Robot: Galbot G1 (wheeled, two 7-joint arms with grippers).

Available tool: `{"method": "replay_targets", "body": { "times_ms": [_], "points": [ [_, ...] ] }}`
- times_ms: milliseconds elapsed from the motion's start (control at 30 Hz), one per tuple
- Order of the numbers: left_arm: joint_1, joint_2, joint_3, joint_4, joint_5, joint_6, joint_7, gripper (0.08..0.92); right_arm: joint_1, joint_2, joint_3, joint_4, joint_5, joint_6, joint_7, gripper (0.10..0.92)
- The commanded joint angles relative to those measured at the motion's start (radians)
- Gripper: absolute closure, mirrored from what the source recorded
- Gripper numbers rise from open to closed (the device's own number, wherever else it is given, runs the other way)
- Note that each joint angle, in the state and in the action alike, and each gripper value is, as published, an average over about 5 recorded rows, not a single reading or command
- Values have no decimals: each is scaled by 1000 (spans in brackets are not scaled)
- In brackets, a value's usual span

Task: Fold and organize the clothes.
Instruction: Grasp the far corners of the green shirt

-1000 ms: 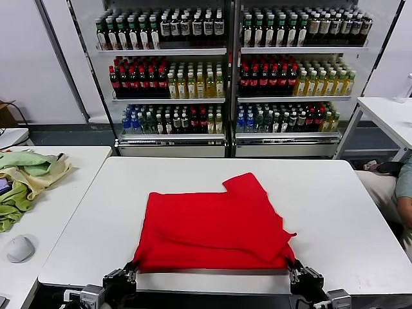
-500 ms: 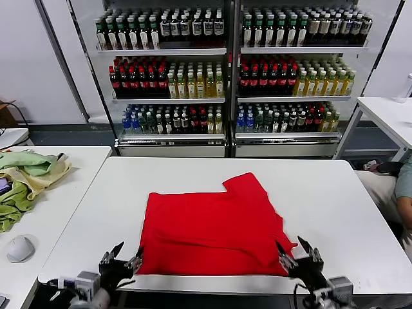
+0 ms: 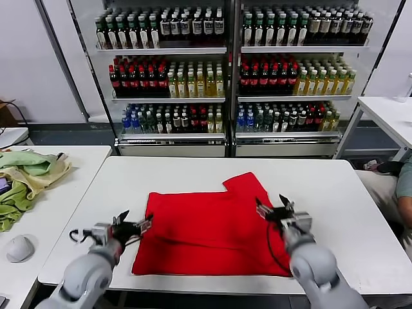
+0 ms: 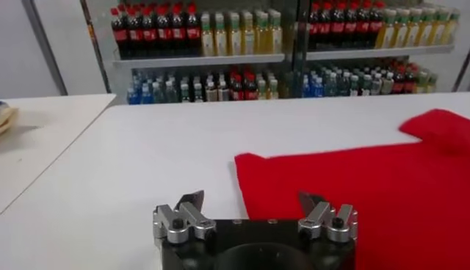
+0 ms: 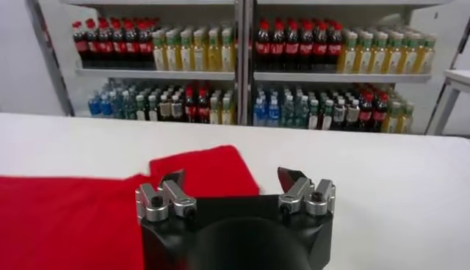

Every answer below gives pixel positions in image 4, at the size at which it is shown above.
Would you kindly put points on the cream garment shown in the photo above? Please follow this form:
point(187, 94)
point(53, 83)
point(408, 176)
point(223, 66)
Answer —
point(7, 117)

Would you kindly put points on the green tinted water bottle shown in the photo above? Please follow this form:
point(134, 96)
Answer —
point(343, 87)
point(330, 88)
point(171, 94)
point(158, 94)

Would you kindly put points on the red shirt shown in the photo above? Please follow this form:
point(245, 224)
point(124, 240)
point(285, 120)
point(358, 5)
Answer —
point(367, 190)

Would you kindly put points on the blue water bottle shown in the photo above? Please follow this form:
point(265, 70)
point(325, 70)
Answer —
point(133, 96)
point(319, 89)
point(146, 95)
point(308, 90)

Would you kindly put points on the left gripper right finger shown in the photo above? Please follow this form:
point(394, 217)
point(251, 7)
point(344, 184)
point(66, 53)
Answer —
point(339, 225)

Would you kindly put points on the dark drink bottle white cap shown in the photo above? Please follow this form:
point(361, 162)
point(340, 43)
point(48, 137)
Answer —
point(184, 93)
point(388, 85)
point(197, 93)
point(365, 87)
point(354, 87)
point(376, 86)
point(211, 93)
point(223, 92)

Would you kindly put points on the drinks display cabinet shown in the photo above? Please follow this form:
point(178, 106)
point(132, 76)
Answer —
point(367, 53)
point(198, 60)

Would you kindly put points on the yellow drink bottle white cap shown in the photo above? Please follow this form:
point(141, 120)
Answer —
point(262, 90)
point(422, 83)
point(272, 90)

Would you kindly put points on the cola bottle red cap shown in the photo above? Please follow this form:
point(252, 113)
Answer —
point(363, 26)
point(350, 27)
point(119, 34)
point(135, 34)
point(178, 33)
point(237, 91)
point(314, 27)
point(164, 33)
point(193, 33)
point(326, 27)
point(376, 26)
point(399, 86)
point(338, 27)
point(250, 91)
point(410, 85)
point(150, 34)

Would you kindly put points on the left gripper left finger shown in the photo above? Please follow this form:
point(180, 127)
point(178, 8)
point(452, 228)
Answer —
point(172, 223)

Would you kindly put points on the grey slanted post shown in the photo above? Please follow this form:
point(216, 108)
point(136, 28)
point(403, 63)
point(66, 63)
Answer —
point(44, 47)

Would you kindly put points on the yellow drink bottle green cap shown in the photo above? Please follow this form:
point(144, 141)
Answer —
point(415, 31)
point(389, 31)
point(248, 36)
point(220, 36)
point(261, 36)
point(441, 29)
point(454, 28)
point(402, 31)
point(234, 36)
point(207, 36)
point(428, 30)
point(275, 36)

